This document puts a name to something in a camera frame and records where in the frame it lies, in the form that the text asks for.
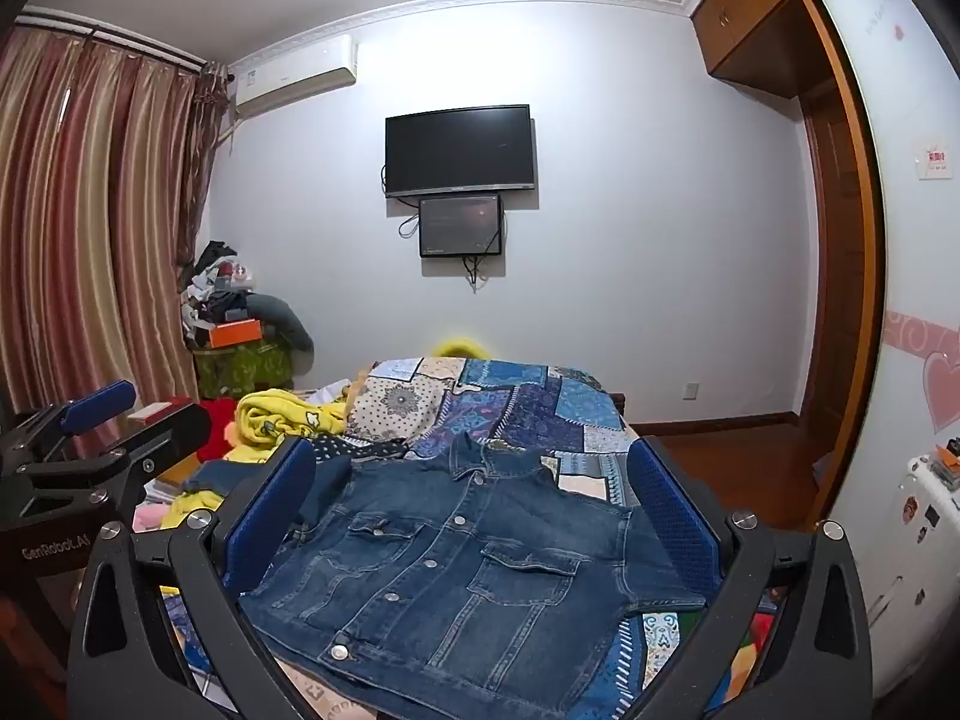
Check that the pile of mixed clothes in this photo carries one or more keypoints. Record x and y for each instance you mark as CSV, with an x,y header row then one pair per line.
x,y
225,285

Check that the yellow printed cloth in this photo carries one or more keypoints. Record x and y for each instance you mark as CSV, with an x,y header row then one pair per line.
x,y
277,420

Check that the small black wall monitor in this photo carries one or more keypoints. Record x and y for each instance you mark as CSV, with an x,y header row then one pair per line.
x,y
459,225

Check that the orange box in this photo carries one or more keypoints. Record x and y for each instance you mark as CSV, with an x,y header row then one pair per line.
x,y
235,334

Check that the striped red curtain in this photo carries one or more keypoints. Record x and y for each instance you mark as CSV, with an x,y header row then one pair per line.
x,y
90,225

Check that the green patterned cloth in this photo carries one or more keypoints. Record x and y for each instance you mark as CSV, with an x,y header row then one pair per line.
x,y
240,371

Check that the wooden overhead cabinet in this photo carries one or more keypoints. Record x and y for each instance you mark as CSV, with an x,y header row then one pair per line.
x,y
757,7

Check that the wooden door frame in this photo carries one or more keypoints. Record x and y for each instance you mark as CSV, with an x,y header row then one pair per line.
x,y
851,277

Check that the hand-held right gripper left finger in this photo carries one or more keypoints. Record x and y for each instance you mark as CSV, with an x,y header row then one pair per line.
x,y
270,521

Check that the blue denim jacket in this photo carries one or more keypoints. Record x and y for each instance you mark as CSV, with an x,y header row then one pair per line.
x,y
465,570

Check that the wooden bed frame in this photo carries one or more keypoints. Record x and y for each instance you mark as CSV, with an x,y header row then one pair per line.
x,y
619,405

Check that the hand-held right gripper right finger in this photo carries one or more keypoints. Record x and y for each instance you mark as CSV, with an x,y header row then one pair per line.
x,y
675,517

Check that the white appliance with stickers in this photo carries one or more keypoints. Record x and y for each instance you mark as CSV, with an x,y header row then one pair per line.
x,y
915,562

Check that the dark polka dot cloth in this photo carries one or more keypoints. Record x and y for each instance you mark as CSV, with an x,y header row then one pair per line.
x,y
352,450

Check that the black wall television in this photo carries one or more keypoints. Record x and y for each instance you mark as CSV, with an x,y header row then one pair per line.
x,y
459,150

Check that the red cloth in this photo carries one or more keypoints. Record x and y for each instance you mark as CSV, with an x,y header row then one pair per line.
x,y
217,427

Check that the beige cartoon fleece blanket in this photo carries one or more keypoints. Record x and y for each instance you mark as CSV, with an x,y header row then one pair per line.
x,y
330,697

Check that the blue patchwork blanket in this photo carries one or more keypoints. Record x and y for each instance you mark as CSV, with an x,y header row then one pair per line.
x,y
525,405

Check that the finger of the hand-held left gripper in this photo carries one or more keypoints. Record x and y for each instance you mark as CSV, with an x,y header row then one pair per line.
x,y
97,401
165,435

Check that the white air conditioner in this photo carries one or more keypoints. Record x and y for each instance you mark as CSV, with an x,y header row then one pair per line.
x,y
296,75

